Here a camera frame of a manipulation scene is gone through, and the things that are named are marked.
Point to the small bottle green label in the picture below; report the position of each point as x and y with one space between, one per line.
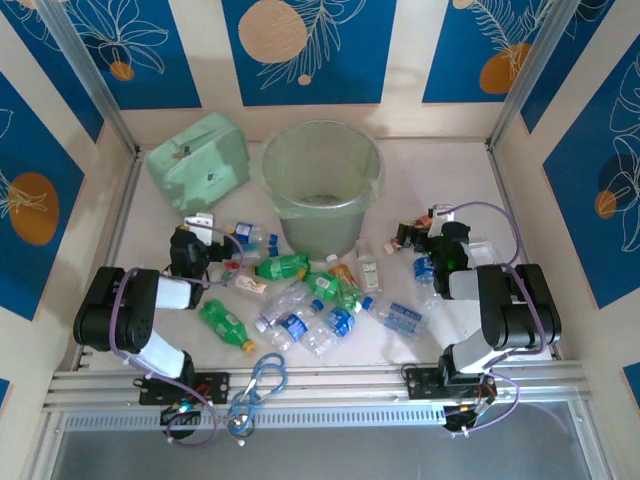
225 275

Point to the small bottle crane picture label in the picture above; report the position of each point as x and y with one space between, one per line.
250 285

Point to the clear bottle pale blue label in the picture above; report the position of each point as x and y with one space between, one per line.
402 315

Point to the clear bottle green white label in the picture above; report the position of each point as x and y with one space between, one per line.
369 272

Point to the crushed green bottle yellow cap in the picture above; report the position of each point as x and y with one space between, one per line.
280 265

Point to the crushed clear bottle white cap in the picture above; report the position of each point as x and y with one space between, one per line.
280 305

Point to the orange red label bottle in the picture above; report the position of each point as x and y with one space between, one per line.
342 275

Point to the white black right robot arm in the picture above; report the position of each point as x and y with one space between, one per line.
467 355

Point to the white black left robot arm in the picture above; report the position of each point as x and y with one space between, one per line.
172 292

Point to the mint green zip pouch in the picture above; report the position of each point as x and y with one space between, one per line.
200 170

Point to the translucent green bucket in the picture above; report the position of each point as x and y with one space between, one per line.
320 235

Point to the blue stethoscope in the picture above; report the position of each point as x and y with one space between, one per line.
240 425

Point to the grey metal front panel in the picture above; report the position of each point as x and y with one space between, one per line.
325 455

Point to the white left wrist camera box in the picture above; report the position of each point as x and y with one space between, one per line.
200 220

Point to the aluminium front rail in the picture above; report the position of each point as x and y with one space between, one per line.
325 380

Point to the aluminium frame post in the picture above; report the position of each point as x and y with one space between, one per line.
530 75
90 75

